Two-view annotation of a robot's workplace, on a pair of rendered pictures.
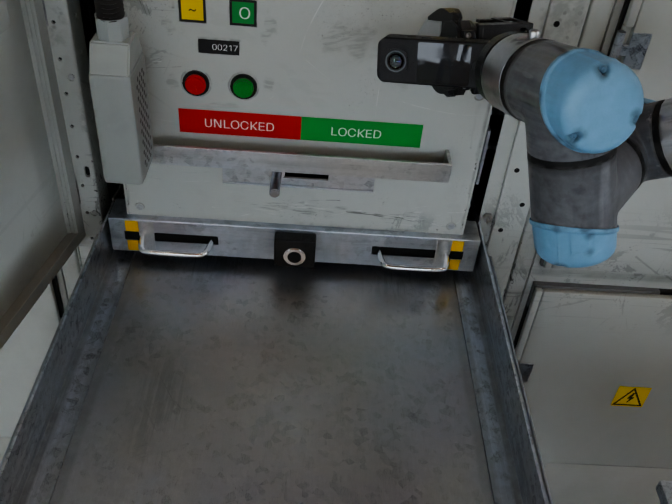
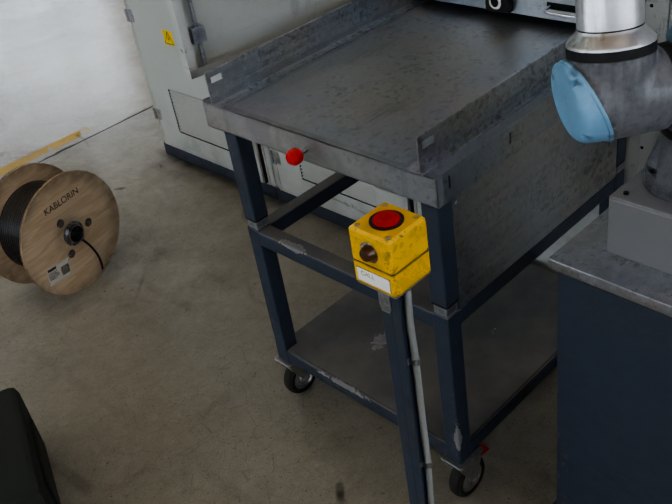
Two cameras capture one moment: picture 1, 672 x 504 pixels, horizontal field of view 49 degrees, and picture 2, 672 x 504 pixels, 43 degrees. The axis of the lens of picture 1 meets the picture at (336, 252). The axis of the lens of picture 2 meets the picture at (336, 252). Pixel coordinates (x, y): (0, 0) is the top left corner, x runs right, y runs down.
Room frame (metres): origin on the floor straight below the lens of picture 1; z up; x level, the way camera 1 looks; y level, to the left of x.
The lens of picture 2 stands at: (-0.61, -1.11, 1.54)
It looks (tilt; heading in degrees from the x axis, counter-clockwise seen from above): 34 degrees down; 53
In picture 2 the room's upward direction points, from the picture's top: 10 degrees counter-clockwise
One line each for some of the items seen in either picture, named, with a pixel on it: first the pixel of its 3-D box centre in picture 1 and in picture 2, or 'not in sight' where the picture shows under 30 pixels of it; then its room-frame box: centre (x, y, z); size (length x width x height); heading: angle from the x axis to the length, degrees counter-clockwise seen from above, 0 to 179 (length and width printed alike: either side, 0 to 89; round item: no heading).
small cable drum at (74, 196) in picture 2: not in sight; (53, 228); (0.11, 1.32, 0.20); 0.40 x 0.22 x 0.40; 17
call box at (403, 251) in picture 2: not in sight; (390, 249); (0.05, -0.36, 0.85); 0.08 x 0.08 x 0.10; 3
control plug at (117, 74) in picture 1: (123, 105); not in sight; (0.77, 0.27, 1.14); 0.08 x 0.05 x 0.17; 3
